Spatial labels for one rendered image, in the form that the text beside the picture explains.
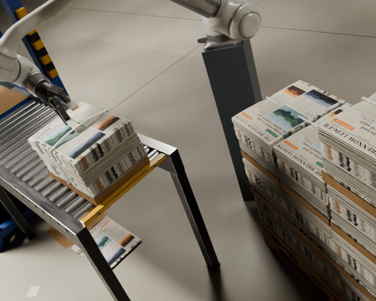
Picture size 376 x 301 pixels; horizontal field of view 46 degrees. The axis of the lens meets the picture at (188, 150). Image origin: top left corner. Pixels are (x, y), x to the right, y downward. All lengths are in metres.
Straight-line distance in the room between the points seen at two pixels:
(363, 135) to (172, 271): 1.48
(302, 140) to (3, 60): 1.14
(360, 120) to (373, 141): 0.10
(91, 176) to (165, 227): 1.12
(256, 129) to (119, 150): 0.55
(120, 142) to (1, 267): 1.63
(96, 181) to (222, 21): 0.81
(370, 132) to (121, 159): 0.91
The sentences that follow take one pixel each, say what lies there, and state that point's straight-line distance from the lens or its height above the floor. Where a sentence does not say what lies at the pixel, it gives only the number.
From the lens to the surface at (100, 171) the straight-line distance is 1.69.
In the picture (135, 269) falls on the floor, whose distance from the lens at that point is 2.58.
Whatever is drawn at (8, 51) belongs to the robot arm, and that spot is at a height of 1.39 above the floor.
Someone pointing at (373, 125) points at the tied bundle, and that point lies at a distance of 1.35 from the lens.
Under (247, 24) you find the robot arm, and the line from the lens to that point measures 1.85.
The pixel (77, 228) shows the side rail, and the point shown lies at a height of 0.80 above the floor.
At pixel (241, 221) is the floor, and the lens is 2.59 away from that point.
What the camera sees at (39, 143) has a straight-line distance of 1.85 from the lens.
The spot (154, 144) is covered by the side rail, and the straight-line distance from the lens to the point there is 1.95.
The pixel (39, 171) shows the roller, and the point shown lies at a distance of 2.16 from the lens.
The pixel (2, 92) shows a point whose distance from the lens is 3.19.
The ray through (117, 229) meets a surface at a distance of 2.83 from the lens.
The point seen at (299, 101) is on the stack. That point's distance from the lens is 1.91.
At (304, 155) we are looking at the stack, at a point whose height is 0.83.
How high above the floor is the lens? 1.87
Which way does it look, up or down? 36 degrees down
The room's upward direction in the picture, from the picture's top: 20 degrees counter-clockwise
